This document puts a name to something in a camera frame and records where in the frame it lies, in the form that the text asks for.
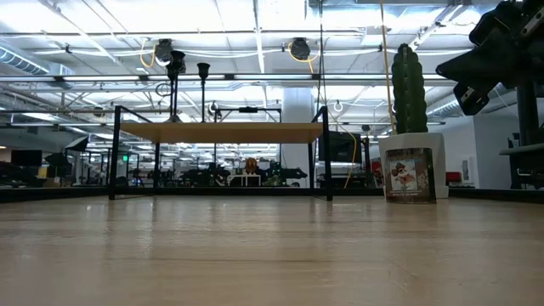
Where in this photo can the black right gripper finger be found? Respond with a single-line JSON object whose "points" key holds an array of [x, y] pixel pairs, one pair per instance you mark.
{"points": [[484, 78], [484, 59]]}

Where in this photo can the printed food packet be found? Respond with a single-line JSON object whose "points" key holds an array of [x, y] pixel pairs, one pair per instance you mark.
{"points": [[410, 175]]}

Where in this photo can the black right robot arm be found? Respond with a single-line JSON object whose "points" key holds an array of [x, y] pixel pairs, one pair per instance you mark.
{"points": [[536, 5]]}

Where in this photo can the black background robot arm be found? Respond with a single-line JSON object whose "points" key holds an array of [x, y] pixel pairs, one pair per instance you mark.
{"points": [[282, 174], [208, 175]]}

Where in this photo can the large black monitor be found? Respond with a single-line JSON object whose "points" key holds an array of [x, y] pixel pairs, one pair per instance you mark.
{"points": [[527, 119]]}

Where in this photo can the green cactus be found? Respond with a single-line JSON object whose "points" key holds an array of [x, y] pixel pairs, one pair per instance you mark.
{"points": [[409, 93]]}

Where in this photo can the grey side desk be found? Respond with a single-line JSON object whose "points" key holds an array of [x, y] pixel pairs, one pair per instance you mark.
{"points": [[527, 151]]}

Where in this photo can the white plant pot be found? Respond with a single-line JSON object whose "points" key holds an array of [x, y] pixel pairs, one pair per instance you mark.
{"points": [[412, 140]]}

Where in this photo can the red background box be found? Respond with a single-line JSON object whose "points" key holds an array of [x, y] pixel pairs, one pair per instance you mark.
{"points": [[454, 177]]}

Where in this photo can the black background screen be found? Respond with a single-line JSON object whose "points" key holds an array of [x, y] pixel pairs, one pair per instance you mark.
{"points": [[340, 146]]}

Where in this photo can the long ceiling light bar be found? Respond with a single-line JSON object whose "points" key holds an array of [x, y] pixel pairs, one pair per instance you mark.
{"points": [[263, 77]]}

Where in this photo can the person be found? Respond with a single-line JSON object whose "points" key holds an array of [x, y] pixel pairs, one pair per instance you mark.
{"points": [[251, 166]]}

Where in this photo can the white background table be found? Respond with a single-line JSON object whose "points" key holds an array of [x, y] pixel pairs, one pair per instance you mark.
{"points": [[244, 179]]}

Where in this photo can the wooden shelf with black legs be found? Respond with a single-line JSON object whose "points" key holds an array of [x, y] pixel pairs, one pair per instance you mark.
{"points": [[221, 132]]}

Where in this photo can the black photo softbox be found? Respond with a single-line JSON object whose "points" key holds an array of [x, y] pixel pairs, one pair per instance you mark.
{"points": [[77, 144], [57, 161]]}

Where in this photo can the small black background monitor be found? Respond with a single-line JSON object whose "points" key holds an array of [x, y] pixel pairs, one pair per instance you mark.
{"points": [[25, 158]]}

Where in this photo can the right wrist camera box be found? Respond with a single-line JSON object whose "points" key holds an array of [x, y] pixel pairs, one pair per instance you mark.
{"points": [[471, 100]]}

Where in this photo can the black background camera frame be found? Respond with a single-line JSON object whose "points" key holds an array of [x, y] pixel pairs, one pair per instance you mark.
{"points": [[248, 109]]}

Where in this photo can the black aluminium rig frame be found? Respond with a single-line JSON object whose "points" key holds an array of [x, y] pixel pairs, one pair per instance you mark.
{"points": [[64, 193]]}

